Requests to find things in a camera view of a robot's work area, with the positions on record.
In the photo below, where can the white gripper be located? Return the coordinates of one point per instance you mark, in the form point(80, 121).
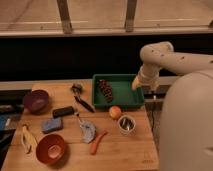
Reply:
point(146, 76)

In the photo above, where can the red yellow apple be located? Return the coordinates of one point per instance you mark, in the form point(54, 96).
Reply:
point(115, 112)

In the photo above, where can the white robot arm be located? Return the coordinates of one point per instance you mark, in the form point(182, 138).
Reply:
point(186, 125)

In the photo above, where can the purple bowl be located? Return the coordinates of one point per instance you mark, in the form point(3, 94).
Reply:
point(36, 100)

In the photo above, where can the red bowl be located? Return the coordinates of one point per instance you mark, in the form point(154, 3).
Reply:
point(50, 149)

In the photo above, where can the green plastic tray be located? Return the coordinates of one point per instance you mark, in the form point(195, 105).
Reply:
point(123, 95)

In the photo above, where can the dark grape bunch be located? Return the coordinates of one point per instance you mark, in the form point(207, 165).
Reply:
point(106, 90)

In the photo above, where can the white cup with cutlery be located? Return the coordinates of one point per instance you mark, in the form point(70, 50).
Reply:
point(126, 124)

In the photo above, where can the black marker pen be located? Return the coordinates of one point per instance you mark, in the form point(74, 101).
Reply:
point(84, 104)

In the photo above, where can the small dark metal object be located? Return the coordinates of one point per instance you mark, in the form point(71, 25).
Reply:
point(77, 88)

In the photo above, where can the black rectangular block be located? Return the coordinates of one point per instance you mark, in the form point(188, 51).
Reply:
point(60, 112)

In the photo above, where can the orange carrot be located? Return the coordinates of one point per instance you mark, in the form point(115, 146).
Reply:
point(96, 141)

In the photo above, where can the blue sponge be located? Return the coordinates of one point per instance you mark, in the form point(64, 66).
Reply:
point(51, 125)

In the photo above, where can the yellow banana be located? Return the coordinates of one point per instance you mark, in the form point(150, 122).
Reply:
point(28, 141)

